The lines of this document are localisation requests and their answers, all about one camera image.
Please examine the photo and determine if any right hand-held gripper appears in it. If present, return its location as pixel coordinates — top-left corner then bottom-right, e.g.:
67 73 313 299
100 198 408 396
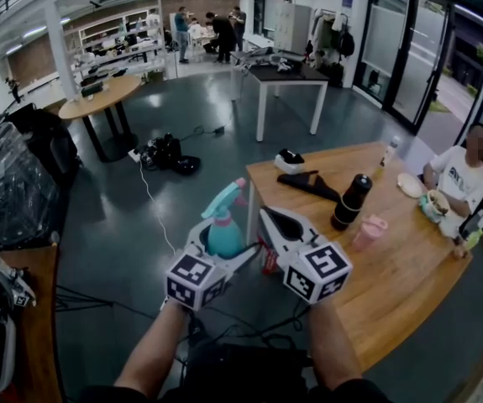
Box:
260 207 354 306

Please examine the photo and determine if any round wooden table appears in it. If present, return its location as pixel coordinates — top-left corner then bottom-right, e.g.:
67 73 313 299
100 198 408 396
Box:
58 75 142 163

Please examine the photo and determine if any narrow wooden desk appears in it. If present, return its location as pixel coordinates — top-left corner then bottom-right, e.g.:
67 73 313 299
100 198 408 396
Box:
0 241 64 403

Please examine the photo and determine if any spare white gripper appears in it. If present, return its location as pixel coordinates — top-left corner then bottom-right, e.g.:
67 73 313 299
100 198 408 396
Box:
0 262 37 310

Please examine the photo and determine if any black hanging backpack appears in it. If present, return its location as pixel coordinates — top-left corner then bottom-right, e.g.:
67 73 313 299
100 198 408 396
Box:
336 29 356 58

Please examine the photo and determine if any red tag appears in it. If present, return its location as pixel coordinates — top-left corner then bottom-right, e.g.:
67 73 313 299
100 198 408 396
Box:
261 237 278 275

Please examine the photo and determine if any plastic-wrapped equipment stack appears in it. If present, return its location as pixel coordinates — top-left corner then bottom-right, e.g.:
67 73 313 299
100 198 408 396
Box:
0 122 61 247

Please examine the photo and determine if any white storage shelf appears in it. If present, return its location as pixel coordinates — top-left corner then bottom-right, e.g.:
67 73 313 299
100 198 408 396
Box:
62 0 169 86

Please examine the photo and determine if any person's black shirt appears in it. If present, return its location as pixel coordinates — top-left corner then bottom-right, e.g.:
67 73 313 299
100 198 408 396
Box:
80 374 393 403

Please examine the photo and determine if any small dark plant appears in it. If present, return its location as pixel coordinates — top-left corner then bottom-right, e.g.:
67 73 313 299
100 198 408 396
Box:
5 77 22 104

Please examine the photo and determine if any coat rack with clothes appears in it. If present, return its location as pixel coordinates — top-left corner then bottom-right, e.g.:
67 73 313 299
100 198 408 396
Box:
307 8 355 88

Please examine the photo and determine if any black padded chair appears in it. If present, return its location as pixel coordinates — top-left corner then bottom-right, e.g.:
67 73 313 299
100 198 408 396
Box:
5 102 81 188

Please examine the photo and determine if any teal spray bottle trigger head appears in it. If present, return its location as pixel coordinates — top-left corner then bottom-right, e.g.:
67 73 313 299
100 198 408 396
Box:
201 177 250 228

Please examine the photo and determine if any black thermos flask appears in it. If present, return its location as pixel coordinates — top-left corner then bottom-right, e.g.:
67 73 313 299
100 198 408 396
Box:
330 173 373 232

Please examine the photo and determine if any black fabric pouch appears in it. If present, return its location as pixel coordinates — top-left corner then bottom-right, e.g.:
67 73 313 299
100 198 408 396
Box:
276 170 341 203

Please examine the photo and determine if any black headset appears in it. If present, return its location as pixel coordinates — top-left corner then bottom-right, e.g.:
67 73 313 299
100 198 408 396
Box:
278 148 305 164

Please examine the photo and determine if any black equipment pack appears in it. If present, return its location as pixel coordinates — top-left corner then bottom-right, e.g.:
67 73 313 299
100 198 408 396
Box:
181 342 309 403

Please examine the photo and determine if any person's right forearm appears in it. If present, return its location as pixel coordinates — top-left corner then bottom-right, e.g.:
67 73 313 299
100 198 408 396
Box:
306 296 364 390

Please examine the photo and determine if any person's left forearm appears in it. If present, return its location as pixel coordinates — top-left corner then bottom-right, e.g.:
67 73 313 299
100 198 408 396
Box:
113 298 194 390

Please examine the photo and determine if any small clear bottle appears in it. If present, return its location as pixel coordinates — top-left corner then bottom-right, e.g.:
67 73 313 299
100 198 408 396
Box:
377 135 402 170

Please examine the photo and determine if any green food bowl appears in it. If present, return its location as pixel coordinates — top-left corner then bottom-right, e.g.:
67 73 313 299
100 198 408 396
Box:
419 189 451 224

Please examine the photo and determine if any white box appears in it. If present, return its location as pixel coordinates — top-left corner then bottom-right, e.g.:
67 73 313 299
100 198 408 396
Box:
273 154 306 173

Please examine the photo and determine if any black adapter cable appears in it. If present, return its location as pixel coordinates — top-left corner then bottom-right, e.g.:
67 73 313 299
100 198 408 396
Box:
180 124 226 142

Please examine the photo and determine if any white plate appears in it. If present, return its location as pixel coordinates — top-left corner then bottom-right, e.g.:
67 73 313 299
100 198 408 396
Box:
396 172 425 199

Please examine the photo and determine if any white cable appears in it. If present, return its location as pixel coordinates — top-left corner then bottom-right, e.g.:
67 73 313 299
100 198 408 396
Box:
138 157 179 255

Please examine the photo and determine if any pink plastic cup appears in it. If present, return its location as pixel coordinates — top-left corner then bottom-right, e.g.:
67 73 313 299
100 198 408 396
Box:
352 214 389 251

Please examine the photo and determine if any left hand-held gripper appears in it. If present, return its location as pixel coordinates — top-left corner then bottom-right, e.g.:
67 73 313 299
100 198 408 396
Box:
165 219 264 312

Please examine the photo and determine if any black-top white-legged table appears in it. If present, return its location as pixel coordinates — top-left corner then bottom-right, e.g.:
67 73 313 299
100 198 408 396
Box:
230 55 330 143

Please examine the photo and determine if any large wooden table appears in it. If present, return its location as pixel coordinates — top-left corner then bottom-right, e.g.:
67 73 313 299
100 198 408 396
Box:
244 140 473 373

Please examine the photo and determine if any grey locker cabinet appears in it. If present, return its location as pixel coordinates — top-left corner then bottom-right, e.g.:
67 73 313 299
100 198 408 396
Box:
272 1 312 54

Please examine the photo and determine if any black framed glass door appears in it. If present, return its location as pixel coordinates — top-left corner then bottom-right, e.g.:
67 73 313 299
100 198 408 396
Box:
383 0 453 136

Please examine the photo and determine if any green packet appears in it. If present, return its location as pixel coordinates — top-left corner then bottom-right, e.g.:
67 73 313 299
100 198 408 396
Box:
463 228 483 251

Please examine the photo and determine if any black equipment bag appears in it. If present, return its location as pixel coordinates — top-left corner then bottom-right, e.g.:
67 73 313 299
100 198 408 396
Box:
139 133 202 176

